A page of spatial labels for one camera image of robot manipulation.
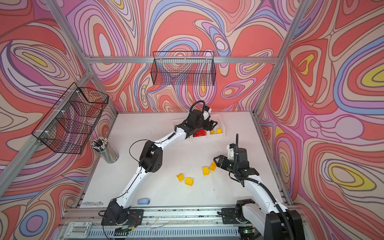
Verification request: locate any red arch lego piece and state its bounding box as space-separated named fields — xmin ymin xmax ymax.
xmin=193 ymin=129 xmax=207 ymax=138

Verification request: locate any yellow long lego brick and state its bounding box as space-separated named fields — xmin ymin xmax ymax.
xmin=209 ymin=162 xmax=217 ymax=171

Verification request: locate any yellow lego brick front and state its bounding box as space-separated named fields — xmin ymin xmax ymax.
xmin=185 ymin=178 xmax=194 ymax=186

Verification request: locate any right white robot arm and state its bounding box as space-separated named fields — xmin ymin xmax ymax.
xmin=214 ymin=144 xmax=306 ymax=240

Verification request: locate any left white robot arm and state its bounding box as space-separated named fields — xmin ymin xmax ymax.
xmin=102 ymin=100 xmax=218 ymax=226

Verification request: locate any middle translucent plastic bin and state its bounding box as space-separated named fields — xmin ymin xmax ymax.
xmin=192 ymin=131 xmax=208 ymax=141

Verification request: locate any translucent plastic bin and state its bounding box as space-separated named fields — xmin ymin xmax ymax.
xmin=192 ymin=131 xmax=208 ymax=141
xmin=173 ymin=119 xmax=185 ymax=129
xmin=207 ymin=114 xmax=226 ymax=139

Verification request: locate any left translucent plastic bin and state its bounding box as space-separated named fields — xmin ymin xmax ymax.
xmin=173 ymin=119 xmax=185 ymax=129

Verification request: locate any right translucent plastic bin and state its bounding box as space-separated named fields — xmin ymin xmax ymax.
xmin=207 ymin=114 xmax=226 ymax=139

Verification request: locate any metal cup of pens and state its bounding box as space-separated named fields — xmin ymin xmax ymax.
xmin=91 ymin=137 xmax=119 ymax=164

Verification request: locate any blue eraser block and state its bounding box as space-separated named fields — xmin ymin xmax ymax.
xmin=138 ymin=198 xmax=150 ymax=205

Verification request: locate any clear plastic bag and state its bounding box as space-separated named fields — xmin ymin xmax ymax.
xmin=80 ymin=202 xmax=103 ymax=208

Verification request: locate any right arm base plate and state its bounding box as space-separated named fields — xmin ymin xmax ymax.
xmin=218 ymin=208 xmax=243 ymax=225

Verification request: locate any back black wire basket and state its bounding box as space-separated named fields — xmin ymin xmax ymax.
xmin=151 ymin=51 xmax=217 ymax=86

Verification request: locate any black wire basket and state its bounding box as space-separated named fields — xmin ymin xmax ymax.
xmin=151 ymin=51 xmax=217 ymax=86
xmin=32 ymin=83 xmax=109 ymax=155

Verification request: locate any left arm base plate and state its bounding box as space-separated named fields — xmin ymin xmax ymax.
xmin=98 ymin=209 xmax=144 ymax=227

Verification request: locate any left black wire basket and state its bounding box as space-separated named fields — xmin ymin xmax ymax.
xmin=32 ymin=83 xmax=109 ymax=155

